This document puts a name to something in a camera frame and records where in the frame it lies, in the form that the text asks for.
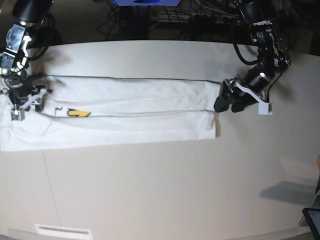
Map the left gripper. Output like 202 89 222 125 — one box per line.
214 66 274 113

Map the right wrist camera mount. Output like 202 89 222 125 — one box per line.
0 85 53 121

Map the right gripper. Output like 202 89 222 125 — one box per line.
7 78 46 112

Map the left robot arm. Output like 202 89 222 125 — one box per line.
214 0 291 115

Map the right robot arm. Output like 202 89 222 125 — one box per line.
0 0 56 113

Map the blue box at top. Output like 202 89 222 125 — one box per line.
112 0 180 7

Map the dark tablet screen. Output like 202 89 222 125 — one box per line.
302 208 320 240

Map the white paper label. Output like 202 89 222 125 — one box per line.
35 224 93 240

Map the white printed T-shirt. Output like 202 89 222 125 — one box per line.
0 76 221 152

